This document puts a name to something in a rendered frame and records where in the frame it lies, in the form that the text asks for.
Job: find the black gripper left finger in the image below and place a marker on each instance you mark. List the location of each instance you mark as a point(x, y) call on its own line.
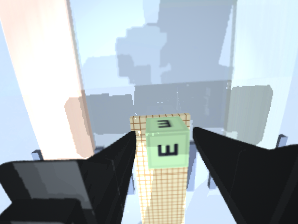
point(100, 182)

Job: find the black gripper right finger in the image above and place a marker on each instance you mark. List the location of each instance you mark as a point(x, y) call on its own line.
point(255, 182)

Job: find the light green labelled cube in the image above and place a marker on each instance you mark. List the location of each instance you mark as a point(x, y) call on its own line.
point(167, 142)

